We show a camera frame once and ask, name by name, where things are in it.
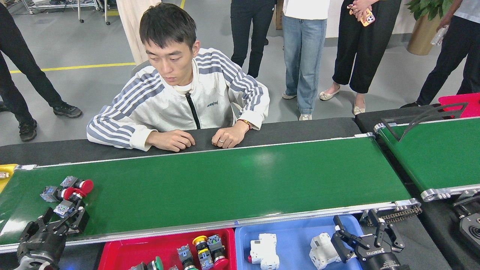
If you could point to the person's left hand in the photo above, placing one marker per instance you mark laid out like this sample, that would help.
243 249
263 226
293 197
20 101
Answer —
230 135

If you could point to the white circuit breaker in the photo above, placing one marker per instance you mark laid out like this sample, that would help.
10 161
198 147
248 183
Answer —
264 251
322 249

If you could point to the long green conveyor belt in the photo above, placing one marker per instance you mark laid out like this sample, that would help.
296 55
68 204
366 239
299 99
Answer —
225 183

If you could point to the potted green plant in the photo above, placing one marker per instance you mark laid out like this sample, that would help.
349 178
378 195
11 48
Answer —
422 37

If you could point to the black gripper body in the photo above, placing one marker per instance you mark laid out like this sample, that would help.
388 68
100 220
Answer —
380 258
41 243

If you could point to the green push button switch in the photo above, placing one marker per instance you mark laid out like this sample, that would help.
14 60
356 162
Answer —
185 251
158 263

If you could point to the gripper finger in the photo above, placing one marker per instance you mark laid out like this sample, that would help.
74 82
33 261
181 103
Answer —
347 245
388 240
75 223
37 225

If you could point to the red push button switch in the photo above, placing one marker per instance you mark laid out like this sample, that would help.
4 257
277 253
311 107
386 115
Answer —
63 209
87 186
214 242
48 194

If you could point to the white light bulb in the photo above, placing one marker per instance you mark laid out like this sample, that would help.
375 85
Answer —
3 175

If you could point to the person's right hand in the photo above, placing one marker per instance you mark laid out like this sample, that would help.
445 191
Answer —
170 140

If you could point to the grey chair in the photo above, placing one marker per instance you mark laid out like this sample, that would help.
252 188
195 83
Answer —
140 69

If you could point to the yellow plastic tray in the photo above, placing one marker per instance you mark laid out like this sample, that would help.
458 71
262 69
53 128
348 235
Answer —
5 183

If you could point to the small red plastic bin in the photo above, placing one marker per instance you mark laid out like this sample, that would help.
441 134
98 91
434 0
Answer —
455 103

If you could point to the blue plastic tray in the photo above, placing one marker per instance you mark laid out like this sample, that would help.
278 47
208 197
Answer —
292 240

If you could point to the brown cardboard box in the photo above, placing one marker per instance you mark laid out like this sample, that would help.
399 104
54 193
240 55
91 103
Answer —
279 15

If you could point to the green conveyor with black guide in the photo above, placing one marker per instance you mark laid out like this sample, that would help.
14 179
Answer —
435 157

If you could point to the seated person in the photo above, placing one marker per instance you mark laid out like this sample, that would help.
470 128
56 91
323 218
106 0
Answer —
168 101

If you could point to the metal cart on wheels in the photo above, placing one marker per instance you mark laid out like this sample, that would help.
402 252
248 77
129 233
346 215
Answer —
56 4

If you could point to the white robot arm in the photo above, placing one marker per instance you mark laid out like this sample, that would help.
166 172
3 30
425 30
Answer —
33 265

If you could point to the black triangular guide frame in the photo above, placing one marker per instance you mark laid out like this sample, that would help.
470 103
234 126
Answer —
398 138

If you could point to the yellow push button switch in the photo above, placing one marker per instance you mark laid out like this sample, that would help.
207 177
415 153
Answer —
204 258

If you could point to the black joystick controller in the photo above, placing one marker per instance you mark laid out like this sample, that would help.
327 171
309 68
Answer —
472 232

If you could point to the clear water bottle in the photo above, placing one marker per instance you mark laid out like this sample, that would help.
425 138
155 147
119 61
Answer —
439 35

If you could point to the smartphone in patterned case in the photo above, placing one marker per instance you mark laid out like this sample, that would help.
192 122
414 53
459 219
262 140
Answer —
368 17

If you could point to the red plastic tray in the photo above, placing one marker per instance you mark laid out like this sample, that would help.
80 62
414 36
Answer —
123 249

